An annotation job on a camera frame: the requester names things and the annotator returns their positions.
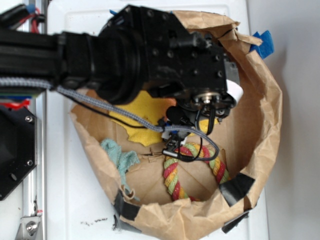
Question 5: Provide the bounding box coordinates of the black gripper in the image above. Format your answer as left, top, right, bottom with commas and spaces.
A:
98, 5, 240, 119

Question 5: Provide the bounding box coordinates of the yellow woven cloth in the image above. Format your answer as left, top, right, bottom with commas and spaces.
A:
107, 89, 218, 148

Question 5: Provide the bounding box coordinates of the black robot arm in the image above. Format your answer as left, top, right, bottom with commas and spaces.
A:
0, 4, 244, 118

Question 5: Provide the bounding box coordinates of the teal terry cloth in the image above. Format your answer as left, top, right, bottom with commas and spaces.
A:
100, 138, 140, 194

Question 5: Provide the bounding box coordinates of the blue painter tape piece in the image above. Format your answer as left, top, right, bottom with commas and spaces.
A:
249, 30, 275, 60

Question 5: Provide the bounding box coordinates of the crumpled brown paper bag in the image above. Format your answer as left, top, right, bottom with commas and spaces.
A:
69, 9, 284, 240

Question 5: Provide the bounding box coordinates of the black tape front right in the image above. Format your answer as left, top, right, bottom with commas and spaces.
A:
113, 190, 142, 234

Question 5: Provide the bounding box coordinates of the black tape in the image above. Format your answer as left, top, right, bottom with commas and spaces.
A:
113, 190, 142, 234
219, 173, 256, 207

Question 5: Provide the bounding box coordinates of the black tape front left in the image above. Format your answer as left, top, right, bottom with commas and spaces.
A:
219, 173, 256, 207

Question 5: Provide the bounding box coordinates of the red yellow green rope ring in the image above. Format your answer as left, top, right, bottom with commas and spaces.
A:
163, 142, 231, 202

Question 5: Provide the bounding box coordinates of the red wires bundle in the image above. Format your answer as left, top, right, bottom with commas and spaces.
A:
0, 3, 47, 35

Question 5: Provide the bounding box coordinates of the grey braided cable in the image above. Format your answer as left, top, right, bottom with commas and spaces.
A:
0, 76, 220, 163

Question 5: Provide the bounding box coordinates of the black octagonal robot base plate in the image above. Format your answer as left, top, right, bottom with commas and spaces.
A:
0, 106, 36, 201

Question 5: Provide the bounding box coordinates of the aluminium extrusion rail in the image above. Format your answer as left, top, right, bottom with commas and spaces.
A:
14, 0, 48, 240

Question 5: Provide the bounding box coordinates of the metal corner bracket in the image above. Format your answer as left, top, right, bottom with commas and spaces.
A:
15, 216, 43, 240

